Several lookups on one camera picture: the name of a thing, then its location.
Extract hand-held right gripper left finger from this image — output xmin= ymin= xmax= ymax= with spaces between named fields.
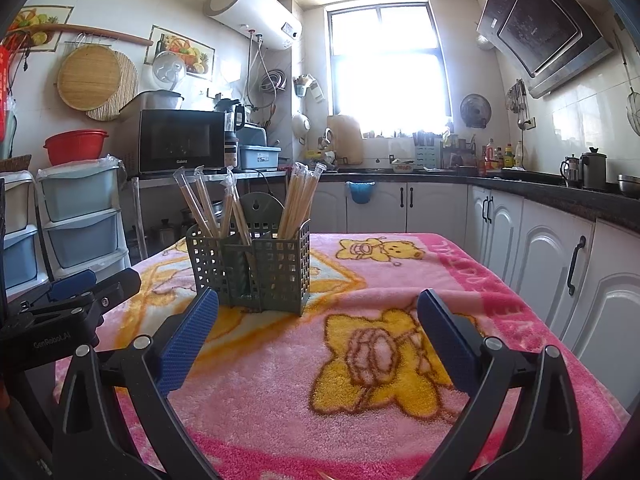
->
xmin=51 ymin=287 xmax=221 ymax=480

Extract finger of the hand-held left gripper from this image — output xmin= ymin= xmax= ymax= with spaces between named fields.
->
xmin=20 ymin=269 xmax=98 ymax=313
xmin=75 ymin=267 xmax=142 ymax=331

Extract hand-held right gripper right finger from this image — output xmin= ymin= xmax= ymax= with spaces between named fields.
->
xmin=417 ymin=288 xmax=583 ymax=480

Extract green plastic chopstick holder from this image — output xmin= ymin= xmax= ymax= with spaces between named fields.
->
xmin=186 ymin=191 xmax=312 ymax=317

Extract bunch of chopsticks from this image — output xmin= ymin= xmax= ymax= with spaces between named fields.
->
xmin=172 ymin=161 xmax=328 ymax=261

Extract hanging kitchen utensils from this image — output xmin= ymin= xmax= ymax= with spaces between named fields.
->
xmin=506 ymin=79 xmax=527 ymax=128

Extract pastel plastic drawer tower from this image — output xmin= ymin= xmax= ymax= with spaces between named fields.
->
xmin=0 ymin=172 xmax=51 ymax=301

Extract grey plastic drawer tower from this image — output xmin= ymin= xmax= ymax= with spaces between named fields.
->
xmin=36 ymin=156 xmax=132 ymax=281

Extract pink printed blanket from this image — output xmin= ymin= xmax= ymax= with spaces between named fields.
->
xmin=52 ymin=232 xmax=628 ymax=480

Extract metal kitchen table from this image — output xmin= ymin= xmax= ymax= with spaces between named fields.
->
xmin=127 ymin=167 xmax=291 ymax=261

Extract white kitchen cabinets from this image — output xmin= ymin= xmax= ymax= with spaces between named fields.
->
xmin=305 ymin=180 xmax=640 ymax=416

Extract red plastic basin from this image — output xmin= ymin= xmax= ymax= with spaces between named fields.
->
xmin=43 ymin=130 xmax=109 ymax=166

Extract black microwave oven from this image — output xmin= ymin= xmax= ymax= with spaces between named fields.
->
xmin=136 ymin=109 xmax=227 ymax=175

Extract blue hanging bin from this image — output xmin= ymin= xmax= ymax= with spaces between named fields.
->
xmin=345 ymin=181 xmax=376 ymax=206

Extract gas stove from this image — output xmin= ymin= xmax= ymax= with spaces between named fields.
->
xmin=500 ymin=167 xmax=566 ymax=183

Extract black kitchen countertop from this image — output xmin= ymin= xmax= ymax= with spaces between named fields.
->
xmin=290 ymin=165 xmax=640 ymax=233

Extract row of condiment bottles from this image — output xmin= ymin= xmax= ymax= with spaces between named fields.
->
xmin=482 ymin=139 xmax=523 ymax=171

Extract knife rack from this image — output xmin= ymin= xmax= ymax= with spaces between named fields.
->
xmin=412 ymin=131 xmax=443 ymax=168

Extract grey lidded container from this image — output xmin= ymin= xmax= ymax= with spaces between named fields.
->
xmin=132 ymin=90 xmax=185 ymax=111

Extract blue dish bin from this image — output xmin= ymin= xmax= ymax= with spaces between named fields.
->
xmin=239 ymin=144 xmax=281 ymax=171

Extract round bamboo mat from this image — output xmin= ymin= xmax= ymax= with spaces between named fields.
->
xmin=86 ymin=52 xmax=139 ymax=122

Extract red plastic bag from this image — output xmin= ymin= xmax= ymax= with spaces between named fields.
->
xmin=0 ymin=45 xmax=16 ymax=141

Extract black electric kettle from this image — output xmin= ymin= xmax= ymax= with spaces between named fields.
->
xmin=215 ymin=98 xmax=246 ymax=133

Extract round bamboo board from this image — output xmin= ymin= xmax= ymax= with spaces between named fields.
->
xmin=57 ymin=45 xmax=122 ymax=111

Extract dark lidded canister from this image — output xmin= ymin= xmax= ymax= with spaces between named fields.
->
xmin=579 ymin=147 xmax=607 ymax=191

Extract beige cutting board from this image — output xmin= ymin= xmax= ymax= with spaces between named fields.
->
xmin=326 ymin=115 xmax=363 ymax=165

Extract white plastic food cover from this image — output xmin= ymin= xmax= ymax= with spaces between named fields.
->
xmin=151 ymin=50 xmax=188 ymax=86

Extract white hanging lid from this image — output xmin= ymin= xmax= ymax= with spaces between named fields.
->
xmin=291 ymin=112 xmax=311 ymax=143

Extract long wooden rolling pin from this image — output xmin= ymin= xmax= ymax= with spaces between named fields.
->
xmin=5 ymin=23 xmax=153 ymax=47

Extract kitchen window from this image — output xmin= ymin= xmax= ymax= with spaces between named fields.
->
xmin=325 ymin=2 xmax=453 ymax=133

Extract white water heater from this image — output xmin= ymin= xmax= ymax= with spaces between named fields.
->
xmin=202 ymin=0 xmax=304 ymax=51

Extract black range hood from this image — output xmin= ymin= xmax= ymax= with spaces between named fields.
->
xmin=476 ymin=0 xmax=616 ymax=99

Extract round wall fan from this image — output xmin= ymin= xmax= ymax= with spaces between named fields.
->
xmin=460 ymin=93 xmax=492 ymax=129

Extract fruit wall poster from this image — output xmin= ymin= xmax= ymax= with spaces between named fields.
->
xmin=2 ymin=5 xmax=75 ymax=53
xmin=145 ymin=25 xmax=216 ymax=81

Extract coiled hose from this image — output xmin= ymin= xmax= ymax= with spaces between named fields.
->
xmin=257 ymin=67 xmax=287 ymax=96

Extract wall utensil caddy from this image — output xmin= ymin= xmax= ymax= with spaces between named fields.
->
xmin=294 ymin=74 xmax=326 ymax=103

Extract wire skimmer ladle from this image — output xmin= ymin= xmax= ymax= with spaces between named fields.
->
xmin=615 ymin=30 xmax=640 ymax=136

